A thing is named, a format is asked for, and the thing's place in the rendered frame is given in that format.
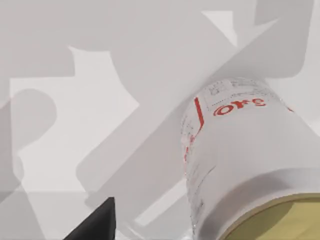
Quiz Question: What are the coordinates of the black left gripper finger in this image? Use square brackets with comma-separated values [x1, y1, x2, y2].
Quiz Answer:
[62, 196, 116, 240]

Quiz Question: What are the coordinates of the white and red can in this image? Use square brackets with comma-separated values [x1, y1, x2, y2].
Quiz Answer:
[179, 76, 320, 240]

